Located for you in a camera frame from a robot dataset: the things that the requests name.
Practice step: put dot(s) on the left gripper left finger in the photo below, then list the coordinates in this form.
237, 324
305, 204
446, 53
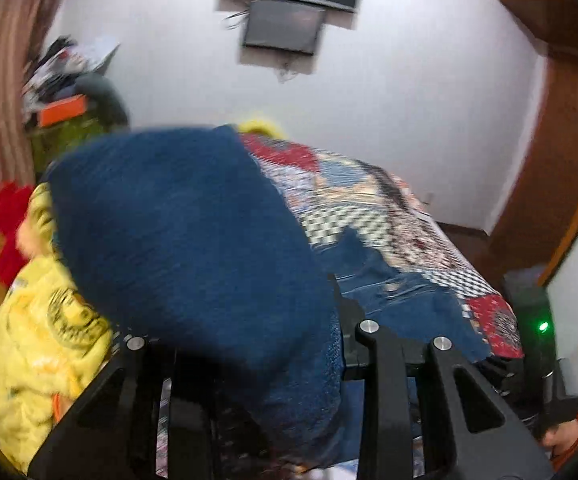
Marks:
111, 431

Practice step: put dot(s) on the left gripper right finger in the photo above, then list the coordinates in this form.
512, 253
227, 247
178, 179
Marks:
409, 379

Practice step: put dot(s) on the blue denim jacket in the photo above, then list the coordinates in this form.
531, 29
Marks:
209, 269

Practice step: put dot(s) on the orange sleeved right forearm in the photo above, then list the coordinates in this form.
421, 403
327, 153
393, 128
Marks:
561, 441

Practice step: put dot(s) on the yellow printed garment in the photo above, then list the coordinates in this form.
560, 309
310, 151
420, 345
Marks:
52, 342

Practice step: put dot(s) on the brown wooden door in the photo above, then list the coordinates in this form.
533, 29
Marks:
540, 219

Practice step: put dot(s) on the red plush item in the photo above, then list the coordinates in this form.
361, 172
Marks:
14, 201

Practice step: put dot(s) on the patchwork patterned bedspread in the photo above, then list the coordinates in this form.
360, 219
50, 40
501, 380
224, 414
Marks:
379, 229

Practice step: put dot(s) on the green patterned cloth pile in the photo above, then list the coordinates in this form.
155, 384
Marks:
50, 142

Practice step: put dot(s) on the orange box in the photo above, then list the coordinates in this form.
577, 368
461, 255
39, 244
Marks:
62, 110

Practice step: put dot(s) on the dark grey plush item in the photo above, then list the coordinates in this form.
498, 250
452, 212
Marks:
105, 98

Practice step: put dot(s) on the yellow curved headrest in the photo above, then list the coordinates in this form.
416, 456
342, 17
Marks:
261, 128

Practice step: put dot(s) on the small black wall monitor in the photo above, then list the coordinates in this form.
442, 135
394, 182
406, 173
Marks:
283, 26

